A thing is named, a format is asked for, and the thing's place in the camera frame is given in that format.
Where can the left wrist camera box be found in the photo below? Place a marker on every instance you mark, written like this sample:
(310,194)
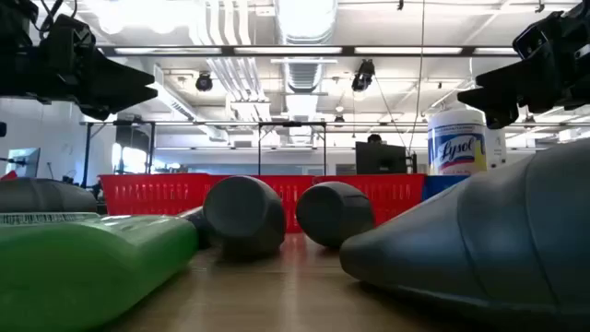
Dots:
(69,39)

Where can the Lysol wipes canister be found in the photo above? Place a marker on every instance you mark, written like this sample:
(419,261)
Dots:
(456,147)

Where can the person's head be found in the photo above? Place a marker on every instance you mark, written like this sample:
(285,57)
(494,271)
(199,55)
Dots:
(374,138)

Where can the blue plastic basket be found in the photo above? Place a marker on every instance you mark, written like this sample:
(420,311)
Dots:
(438,185)

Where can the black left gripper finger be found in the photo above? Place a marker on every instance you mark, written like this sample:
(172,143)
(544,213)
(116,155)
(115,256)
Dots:
(115,71)
(120,100)

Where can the green travel shampoo bottle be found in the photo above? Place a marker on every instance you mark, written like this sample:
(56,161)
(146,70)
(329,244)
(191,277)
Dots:
(69,267)

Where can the black hanging ceiling camera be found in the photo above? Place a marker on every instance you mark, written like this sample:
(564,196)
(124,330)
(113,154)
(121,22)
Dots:
(363,76)
(204,82)

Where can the red plastic basket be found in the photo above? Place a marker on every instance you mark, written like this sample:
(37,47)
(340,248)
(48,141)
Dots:
(396,198)
(289,196)
(147,193)

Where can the white plastic container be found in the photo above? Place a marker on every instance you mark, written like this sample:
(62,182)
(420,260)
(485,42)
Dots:
(497,148)

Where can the black computer monitor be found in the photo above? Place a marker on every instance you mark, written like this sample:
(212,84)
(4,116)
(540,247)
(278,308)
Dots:
(380,159)

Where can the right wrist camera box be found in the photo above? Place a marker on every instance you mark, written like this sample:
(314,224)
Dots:
(531,41)

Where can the black background rig frame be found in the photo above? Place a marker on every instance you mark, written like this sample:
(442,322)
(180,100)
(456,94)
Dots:
(259,147)
(86,152)

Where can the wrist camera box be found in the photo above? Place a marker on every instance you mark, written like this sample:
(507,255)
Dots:
(531,41)
(69,39)

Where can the grey background screen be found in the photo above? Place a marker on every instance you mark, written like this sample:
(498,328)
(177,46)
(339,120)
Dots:
(25,162)

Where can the black metal rig frame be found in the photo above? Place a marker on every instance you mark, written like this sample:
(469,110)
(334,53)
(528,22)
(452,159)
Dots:
(348,50)

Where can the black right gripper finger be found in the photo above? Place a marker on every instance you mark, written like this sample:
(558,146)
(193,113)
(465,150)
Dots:
(500,103)
(521,71)

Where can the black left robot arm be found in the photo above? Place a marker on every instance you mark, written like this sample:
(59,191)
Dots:
(16,13)

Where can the grey travel deodorant bottle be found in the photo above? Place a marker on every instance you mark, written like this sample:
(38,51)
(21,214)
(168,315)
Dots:
(41,196)
(244,216)
(484,240)
(334,214)

